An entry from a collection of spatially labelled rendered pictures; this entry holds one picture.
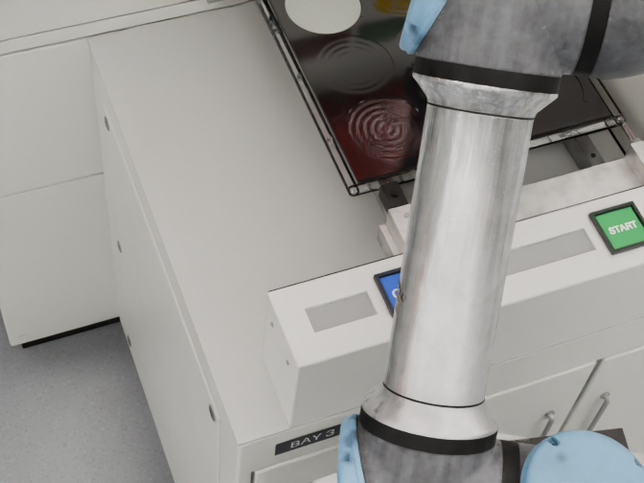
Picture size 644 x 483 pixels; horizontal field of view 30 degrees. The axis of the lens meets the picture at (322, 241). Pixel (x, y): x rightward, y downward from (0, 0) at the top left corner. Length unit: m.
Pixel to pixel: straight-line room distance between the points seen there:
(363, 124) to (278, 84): 0.18
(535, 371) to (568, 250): 0.20
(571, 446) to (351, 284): 0.35
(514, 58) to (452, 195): 0.11
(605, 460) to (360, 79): 0.67
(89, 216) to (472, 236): 1.12
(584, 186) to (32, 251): 0.94
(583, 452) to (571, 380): 0.55
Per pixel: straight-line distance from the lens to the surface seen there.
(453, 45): 0.92
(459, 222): 0.94
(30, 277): 2.07
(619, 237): 1.36
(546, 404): 1.60
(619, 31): 0.93
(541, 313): 1.34
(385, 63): 1.54
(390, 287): 1.26
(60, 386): 2.29
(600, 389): 1.64
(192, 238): 1.45
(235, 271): 1.43
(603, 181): 1.51
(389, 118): 1.48
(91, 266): 2.09
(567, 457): 1.01
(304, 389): 1.25
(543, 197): 1.47
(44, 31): 1.64
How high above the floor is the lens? 2.02
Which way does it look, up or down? 56 degrees down
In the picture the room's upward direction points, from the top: 8 degrees clockwise
